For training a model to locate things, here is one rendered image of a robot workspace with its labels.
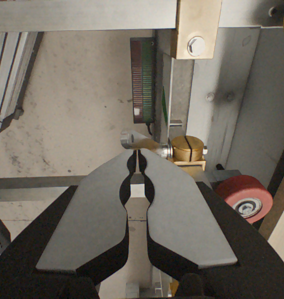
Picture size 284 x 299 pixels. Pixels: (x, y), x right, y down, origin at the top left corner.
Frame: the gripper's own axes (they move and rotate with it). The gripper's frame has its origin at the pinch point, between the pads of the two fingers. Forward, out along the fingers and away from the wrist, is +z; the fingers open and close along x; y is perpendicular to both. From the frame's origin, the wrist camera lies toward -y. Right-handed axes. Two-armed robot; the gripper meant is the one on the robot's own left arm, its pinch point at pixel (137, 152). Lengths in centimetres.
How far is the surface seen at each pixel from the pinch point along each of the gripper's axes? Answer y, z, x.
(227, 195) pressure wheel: 13.5, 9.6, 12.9
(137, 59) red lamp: -3.1, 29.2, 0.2
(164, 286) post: 60, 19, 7
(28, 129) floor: 41, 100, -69
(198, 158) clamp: 9.3, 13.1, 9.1
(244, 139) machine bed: 16.5, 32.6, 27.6
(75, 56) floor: 1, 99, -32
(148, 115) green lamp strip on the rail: 8.1, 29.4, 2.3
